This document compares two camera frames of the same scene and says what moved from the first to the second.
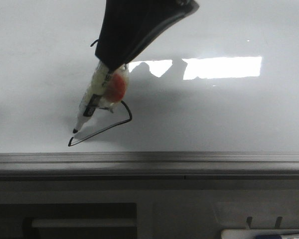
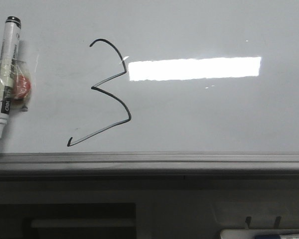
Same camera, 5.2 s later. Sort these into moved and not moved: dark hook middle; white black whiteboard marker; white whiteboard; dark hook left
Moved: white black whiteboard marker
Not moved: dark hook left; dark hook middle; white whiteboard
